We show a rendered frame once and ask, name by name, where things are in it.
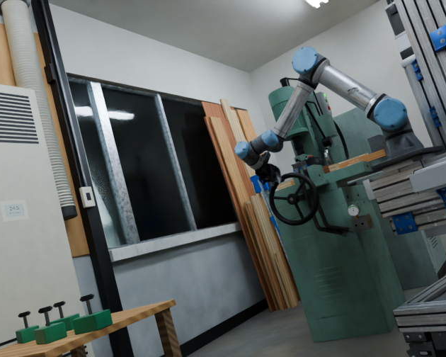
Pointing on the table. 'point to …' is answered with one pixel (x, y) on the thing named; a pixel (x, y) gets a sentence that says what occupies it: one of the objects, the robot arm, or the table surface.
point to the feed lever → (321, 131)
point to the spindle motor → (280, 95)
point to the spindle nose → (298, 145)
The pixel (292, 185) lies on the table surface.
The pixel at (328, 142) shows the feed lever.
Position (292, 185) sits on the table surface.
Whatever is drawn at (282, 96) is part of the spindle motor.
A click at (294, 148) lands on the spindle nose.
